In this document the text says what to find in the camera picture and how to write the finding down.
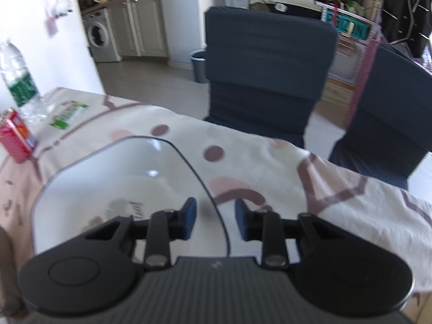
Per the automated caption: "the cartoon print tablecloth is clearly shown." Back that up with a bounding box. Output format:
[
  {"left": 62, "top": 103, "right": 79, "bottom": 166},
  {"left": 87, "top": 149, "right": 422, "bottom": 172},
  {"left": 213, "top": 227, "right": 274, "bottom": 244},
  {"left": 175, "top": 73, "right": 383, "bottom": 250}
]
[{"left": 1, "top": 89, "right": 431, "bottom": 323}]

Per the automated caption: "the white ginkgo leaf plate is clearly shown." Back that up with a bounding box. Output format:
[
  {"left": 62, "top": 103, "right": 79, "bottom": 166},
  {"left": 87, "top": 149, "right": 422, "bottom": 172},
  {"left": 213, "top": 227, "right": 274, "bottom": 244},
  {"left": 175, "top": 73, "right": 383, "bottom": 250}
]
[{"left": 32, "top": 137, "right": 230, "bottom": 259}]

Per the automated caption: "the grey waste bin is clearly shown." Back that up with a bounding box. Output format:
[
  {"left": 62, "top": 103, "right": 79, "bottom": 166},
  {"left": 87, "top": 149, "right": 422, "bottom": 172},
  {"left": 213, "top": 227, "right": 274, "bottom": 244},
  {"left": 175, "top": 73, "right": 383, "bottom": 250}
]
[{"left": 190, "top": 50, "right": 208, "bottom": 83}]

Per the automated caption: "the teal poizon box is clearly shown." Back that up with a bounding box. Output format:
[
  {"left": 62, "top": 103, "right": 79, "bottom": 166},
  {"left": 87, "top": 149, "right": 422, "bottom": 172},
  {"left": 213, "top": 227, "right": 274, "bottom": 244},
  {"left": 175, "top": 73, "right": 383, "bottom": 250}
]
[{"left": 322, "top": 9, "right": 371, "bottom": 40}]

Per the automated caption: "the right dark blue chair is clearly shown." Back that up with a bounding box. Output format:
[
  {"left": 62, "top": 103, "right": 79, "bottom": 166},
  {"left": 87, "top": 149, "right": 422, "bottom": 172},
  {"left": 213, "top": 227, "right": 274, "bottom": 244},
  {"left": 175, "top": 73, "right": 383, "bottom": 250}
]
[{"left": 329, "top": 44, "right": 431, "bottom": 190}]

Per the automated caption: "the pink foam mat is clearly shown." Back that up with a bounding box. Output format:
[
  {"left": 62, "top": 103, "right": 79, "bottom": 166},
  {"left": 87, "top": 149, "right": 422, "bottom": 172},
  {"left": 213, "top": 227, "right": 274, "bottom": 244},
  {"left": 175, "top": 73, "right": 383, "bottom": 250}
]
[{"left": 344, "top": 37, "right": 382, "bottom": 129}]

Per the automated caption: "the dark blue chair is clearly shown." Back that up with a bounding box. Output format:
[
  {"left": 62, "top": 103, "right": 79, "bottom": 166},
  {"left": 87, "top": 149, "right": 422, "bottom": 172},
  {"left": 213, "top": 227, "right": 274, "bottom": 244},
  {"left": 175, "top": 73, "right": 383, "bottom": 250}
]
[
  {"left": 329, "top": 44, "right": 431, "bottom": 190},
  {"left": 205, "top": 7, "right": 339, "bottom": 148}
]

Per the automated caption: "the white washing machine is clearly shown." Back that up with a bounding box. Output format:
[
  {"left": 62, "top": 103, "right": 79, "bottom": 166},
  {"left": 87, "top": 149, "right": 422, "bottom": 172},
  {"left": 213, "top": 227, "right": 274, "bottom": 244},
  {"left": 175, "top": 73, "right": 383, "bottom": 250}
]
[{"left": 83, "top": 8, "right": 122, "bottom": 63}]

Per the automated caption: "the green snack packet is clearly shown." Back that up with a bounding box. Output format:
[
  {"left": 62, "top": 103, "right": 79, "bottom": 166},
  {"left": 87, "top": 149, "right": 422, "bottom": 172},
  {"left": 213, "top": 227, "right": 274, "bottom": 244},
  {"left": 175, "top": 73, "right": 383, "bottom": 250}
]
[{"left": 50, "top": 100, "right": 89, "bottom": 130}]

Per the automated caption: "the red drink carton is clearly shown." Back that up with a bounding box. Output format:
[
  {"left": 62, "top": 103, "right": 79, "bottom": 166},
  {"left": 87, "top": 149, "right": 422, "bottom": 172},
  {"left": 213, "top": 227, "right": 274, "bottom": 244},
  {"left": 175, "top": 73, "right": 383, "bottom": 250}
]
[{"left": 0, "top": 108, "right": 38, "bottom": 164}]

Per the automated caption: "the black jacket on rack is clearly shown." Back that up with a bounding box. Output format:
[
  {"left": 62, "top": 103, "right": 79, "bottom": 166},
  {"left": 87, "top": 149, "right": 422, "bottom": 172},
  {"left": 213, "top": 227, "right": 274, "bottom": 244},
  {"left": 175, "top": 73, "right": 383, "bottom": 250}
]
[{"left": 382, "top": 0, "right": 431, "bottom": 59}]

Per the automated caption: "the left dark blue chair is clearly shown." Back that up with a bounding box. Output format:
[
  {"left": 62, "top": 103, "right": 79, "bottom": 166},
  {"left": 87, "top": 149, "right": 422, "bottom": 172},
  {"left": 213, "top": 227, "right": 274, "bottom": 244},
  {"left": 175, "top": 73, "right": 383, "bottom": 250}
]
[{"left": 205, "top": 7, "right": 339, "bottom": 148}]

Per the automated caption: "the clear plastic water bottle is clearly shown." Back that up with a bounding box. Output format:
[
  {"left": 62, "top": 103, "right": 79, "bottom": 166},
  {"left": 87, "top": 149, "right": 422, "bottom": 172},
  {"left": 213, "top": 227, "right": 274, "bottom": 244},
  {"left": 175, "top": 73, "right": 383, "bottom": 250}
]
[{"left": 1, "top": 40, "right": 48, "bottom": 124}]

